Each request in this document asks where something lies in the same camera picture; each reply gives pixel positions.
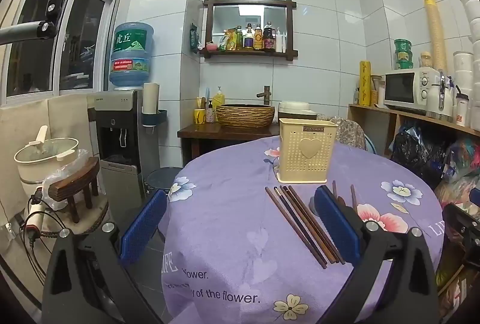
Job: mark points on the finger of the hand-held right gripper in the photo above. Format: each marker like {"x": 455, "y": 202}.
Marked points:
{"x": 470, "y": 234}

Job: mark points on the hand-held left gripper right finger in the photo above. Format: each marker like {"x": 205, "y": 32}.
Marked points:
{"x": 337, "y": 228}

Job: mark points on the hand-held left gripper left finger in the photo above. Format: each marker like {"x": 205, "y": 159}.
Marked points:
{"x": 144, "y": 230}

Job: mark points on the brown wooden chopstick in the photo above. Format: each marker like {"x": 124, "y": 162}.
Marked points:
{"x": 316, "y": 224}
{"x": 334, "y": 189}

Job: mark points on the dark wooden chopstick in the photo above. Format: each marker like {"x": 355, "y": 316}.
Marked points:
{"x": 296, "y": 228}
{"x": 310, "y": 225}

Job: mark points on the light-tipped dark chopstick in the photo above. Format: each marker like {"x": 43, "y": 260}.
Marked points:
{"x": 304, "y": 226}

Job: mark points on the beige perforated cutlery holder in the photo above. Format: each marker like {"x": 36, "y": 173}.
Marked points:
{"x": 307, "y": 155}

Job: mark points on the round black stool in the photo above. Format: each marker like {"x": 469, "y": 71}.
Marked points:
{"x": 161, "y": 179}

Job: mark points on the colourful plastic bag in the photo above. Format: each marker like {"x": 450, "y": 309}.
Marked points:
{"x": 463, "y": 166}

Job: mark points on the small wooden stool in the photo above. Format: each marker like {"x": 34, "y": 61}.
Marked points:
{"x": 77, "y": 185}

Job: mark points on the blue plastic chair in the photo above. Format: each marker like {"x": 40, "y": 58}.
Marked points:
{"x": 370, "y": 147}

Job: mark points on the purple floral tablecloth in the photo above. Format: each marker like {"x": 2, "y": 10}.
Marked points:
{"x": 232, "y": 234}

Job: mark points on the patterned cloth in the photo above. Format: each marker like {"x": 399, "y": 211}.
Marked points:
{"x": 348, "y": 132}

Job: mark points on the grey water dispenser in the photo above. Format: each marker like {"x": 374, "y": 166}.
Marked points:
{"x": 120, "y": 136}

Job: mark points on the clear plastic bag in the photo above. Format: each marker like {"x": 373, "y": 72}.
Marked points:
{"x": 73, "y": 163}

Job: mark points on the black plastic bag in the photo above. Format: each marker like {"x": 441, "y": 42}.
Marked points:
{"x": 412, "y": 151}

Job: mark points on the dark wooden sink cabinet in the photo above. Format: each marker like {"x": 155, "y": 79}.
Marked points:
{"x": 198, "y": 138}

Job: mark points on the white hair dryer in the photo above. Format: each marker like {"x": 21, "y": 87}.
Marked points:
{"x": 35, "y": 213}

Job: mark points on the wooden shelf unit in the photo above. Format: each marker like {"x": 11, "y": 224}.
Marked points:
{"x": 390, "y": 121}

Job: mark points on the cream electric cooking pot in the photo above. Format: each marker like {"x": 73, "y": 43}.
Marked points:
{"x": 41, "y": 162}

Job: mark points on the white tumbler with black lid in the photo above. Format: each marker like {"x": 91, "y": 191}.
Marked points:
{"x": 461, "y": 110}

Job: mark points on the brown and white rice cooker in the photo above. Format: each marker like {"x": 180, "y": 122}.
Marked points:
{"x": 296, "y": 110}

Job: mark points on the yellow mug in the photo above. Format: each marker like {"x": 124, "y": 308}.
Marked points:
{"x": 199, "y": 116}

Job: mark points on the paper cup tube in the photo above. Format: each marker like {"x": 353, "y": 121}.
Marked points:
{"x": 151, "y": 98}

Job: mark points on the white thermos jug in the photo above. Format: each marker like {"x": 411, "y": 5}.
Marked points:
{"x": 438, "y": 98}

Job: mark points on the glass jar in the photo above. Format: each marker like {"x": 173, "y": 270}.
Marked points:
{"x": 377, "y": 89}

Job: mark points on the woven-pattern wash basin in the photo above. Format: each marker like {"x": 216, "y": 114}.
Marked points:
{"x": 245, "y": 116}

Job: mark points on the yellow soap dispenser bottle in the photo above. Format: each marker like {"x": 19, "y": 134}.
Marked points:
{"x": 218, "y": 100}

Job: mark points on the bronze faucet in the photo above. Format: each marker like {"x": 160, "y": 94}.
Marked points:
{"x": 265, "y": 95}

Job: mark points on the white microwave oven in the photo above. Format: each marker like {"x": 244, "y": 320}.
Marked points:
{"x": 405, "y": 89}

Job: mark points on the beige cloth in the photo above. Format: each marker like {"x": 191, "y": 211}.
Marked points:
{"x": 22, "y": 128}

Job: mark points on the blue water jug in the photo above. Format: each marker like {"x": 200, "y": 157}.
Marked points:
{"x": 131, "y": 53}

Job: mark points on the lidded jar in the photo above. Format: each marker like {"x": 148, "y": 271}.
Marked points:
{"x": 426, "y": 60}

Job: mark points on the stack of green bowls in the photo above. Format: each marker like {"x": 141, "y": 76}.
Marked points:
{"x": 403, "y": 54}

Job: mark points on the stacks of white cups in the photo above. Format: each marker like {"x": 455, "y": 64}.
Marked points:
{"x": 467, "y": 46}

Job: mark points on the pink bowl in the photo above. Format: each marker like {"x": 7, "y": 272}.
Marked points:
{"x": 212, "y": 46}

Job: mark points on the green hanging packet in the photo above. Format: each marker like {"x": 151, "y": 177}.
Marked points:
{"x": 193, "y": 38}

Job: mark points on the sliding window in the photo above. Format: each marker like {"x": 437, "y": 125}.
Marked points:
{"x": 56, "y": 46}

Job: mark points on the stack of yellow paper cups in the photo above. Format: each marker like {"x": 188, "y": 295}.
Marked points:
{"x": 435, "y": 31}

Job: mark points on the row of condiment bottles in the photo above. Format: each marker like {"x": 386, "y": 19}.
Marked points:
{"x": 258, "y": 38}

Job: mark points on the wooden framed mirror shelf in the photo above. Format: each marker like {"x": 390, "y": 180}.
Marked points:
{"x": 247, "y": 14}

